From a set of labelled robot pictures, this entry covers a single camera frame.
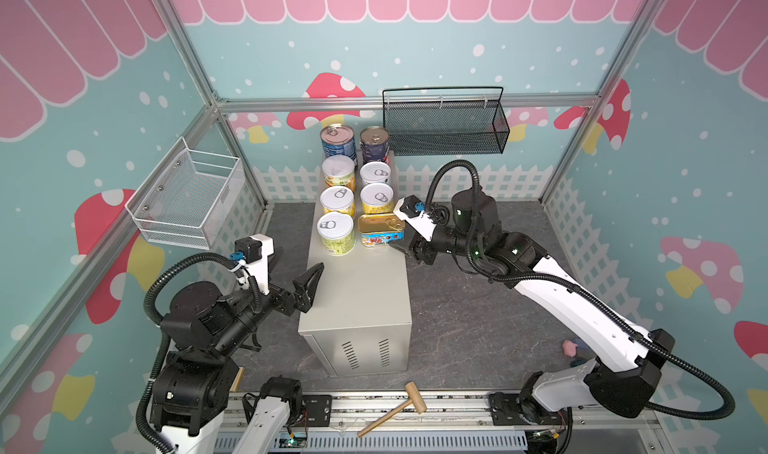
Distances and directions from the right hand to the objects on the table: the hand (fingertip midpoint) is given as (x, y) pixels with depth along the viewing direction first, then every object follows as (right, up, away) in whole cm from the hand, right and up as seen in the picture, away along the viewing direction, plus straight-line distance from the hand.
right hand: (397, 228), depth 64 cm
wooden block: (-42, -41, +13) cm, 61 cm away
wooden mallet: (+5, -43, +10) cm, 45 cm away
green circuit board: (-26, -52, +8) cm, 58 cm away
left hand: (-18, -7, -8) cm, 21 cm away
